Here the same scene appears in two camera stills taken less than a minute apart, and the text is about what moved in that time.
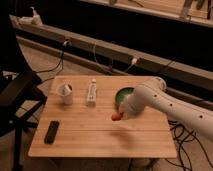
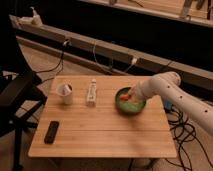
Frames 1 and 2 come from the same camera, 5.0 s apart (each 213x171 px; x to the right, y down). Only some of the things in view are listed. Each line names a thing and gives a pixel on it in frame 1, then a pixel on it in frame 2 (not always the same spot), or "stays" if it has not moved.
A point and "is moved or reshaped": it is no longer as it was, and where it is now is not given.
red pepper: x=117 y=116 is moved or reshaped
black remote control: x=51 y=132 stays
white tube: x=91 y=99 stays
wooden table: x=75 y=121 stays
